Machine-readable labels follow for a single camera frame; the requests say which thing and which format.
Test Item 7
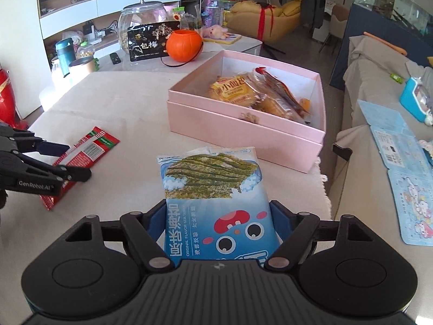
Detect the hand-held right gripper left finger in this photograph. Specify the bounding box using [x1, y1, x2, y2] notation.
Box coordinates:
[66, 200, 171, 273]

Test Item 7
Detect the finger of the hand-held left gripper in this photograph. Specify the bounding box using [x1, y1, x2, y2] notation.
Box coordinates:
[0, 123, 70, 158]
[19, 153, 93, 184]

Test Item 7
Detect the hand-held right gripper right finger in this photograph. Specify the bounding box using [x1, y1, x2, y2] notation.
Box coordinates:
[265, 200, 369, 273]

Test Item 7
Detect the narrow red snack packet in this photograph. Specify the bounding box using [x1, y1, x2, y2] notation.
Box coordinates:
[40, 126, 121, 211]

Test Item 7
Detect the blue seaweed snack packet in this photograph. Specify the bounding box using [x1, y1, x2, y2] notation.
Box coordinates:
[156, 146, 283, 268]

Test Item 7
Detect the pink cardboard box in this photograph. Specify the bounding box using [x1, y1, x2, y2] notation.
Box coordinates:
[166, 50, 327, 175]

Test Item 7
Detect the long tan biscuit packet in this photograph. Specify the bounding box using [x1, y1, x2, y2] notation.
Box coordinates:
[254, 96, 303, 121]

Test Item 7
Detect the red chicken snack packet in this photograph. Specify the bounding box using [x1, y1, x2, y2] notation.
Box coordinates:
[252, 66, 310, 114]

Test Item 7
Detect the bread bun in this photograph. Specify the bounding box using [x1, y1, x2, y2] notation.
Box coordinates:
[207, 76, 268, 105]

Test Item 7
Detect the red plastic container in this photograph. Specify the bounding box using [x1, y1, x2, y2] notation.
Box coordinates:
[0, 69, 29, 131]

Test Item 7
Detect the beige round tin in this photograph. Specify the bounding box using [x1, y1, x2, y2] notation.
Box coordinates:
[68, 56, 99, 77]

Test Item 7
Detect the teal thermos flask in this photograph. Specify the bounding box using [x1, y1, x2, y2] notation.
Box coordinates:
[55, 38, 75, 77]

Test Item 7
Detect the small candy jar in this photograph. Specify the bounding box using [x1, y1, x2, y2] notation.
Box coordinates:
[76, 41, 95, 60]

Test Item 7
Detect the blue cartoon printed card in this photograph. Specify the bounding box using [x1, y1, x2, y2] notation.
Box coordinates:
[387, 167, 433, 246]

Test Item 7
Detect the blue packaging card with barcode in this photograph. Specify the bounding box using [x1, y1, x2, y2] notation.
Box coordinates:
[358, 100, 430, 168]

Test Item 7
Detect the black snack bag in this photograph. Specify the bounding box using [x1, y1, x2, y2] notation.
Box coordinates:
[127, 20, 180, 62]

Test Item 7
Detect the white shelf cabinet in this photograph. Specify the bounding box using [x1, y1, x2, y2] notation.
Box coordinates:
[37, 0, 204, 65]

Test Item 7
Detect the large glass jar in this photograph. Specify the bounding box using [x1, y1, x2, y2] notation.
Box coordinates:
[118, 0, 169, 55]

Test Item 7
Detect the grey covered sofa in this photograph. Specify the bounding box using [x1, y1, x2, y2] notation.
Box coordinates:
[335, 35, 433, 325]

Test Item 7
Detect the orange pumpkin bucket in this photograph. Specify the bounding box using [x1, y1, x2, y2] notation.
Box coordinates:
[166, 30, 204, 63]

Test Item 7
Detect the yellow-edged book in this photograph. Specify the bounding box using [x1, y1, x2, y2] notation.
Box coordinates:
[203, 33, 242, 45]

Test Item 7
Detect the red ribbon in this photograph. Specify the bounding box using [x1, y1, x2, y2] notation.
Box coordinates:
[255, 3, 276, 41]

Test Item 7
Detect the pink plush toy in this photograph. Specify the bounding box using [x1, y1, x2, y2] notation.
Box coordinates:
[202, 24, 229, 39]

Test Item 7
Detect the yellow armchair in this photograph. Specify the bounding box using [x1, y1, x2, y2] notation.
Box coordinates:
[225, 0, 301, 43]

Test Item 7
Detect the colourful kids water bottle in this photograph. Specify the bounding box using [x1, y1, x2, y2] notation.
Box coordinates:
[203, 0, 224, 28]

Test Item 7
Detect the dark jacket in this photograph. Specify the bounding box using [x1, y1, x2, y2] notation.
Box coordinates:
[298, 0, 327, 29]

